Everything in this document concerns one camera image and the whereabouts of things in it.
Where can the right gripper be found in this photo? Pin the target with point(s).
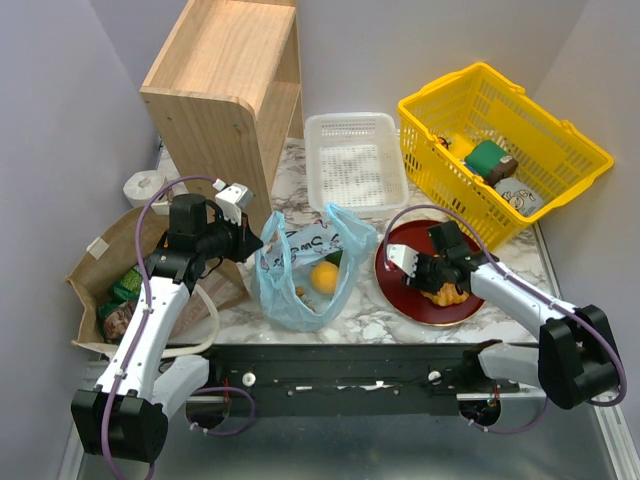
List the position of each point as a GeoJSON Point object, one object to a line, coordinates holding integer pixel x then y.
{"type": "Point", "coordinates": [418, 281]}

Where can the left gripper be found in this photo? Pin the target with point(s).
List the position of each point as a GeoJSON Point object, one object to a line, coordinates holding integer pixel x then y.
{"type": "Point", "coordinates": [246, 242]}

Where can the glazed ring doughnut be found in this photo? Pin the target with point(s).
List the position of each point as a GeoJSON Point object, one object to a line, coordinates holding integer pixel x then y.
{"type": "Point", "coordinates": [448, 295]}

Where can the light blue plastic bag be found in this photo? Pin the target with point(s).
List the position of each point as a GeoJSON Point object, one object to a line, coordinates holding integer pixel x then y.
{"type": "Point", "coordinates": [282, 269]}

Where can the brown paper bag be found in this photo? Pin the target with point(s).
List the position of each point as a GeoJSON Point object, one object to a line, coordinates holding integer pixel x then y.
{"type": "Point", "coordinates": [106, 260]}

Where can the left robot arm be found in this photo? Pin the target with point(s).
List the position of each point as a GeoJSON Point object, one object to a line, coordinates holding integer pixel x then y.
{"type": "Point", "coordinates": [126, 414]}

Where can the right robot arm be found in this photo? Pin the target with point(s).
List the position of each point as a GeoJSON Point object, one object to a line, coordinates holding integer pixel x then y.
{"type": "Point", "coordinates": [575, 358]}

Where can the red round plate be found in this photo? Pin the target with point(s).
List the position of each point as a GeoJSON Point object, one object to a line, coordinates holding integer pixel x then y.
{"type": "Point", "coordinates": [410, 301]}

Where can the orange fruit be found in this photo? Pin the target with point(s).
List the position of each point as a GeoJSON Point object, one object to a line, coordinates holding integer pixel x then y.
{"type": "Point", "coordinates": [324, 277]}

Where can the white cartoon packet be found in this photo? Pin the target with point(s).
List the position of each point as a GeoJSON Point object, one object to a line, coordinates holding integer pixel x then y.
{"type": "Point", "coordinates": [519, 196]}

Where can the green box in basket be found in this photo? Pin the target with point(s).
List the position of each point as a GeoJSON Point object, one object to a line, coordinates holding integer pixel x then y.
{"type": "Point", "coordinates": [484, 157]}

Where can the green snack packet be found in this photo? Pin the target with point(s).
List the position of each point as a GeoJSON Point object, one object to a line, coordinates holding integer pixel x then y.
{"type": "Point", "coordinates": [128, 287]}

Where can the yellow shopping basket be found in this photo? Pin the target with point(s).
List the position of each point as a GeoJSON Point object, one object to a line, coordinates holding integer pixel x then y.
{"type": "Point", "coordinates": [447, 118]}

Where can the white plastic basket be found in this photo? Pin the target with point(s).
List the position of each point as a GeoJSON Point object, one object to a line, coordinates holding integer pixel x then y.
{"type": "Point", "coordinates": [354, 160]}

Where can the wooden shelf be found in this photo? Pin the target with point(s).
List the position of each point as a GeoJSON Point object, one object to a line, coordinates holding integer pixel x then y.
{"type": "Point", "coordinates": [224, 93]}

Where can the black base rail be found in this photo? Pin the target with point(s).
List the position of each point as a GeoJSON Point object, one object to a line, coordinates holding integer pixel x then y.
{"type": "Point", "coordinates": [352, 380]}

